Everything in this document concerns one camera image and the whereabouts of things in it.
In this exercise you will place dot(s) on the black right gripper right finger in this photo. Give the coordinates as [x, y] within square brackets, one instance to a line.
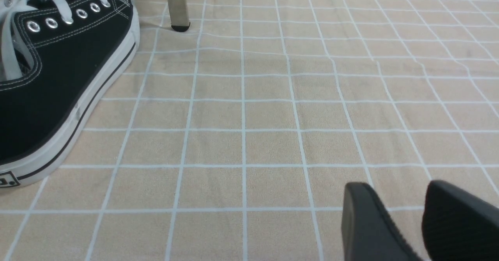
[458, 226]

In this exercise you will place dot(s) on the black canvas sneaker right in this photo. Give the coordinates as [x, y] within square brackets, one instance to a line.
[58, 58]

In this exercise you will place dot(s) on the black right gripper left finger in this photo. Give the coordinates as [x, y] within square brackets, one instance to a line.
[368, 231]

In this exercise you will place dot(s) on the silver metal shoe rack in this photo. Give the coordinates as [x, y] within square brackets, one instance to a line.
[179, 17]

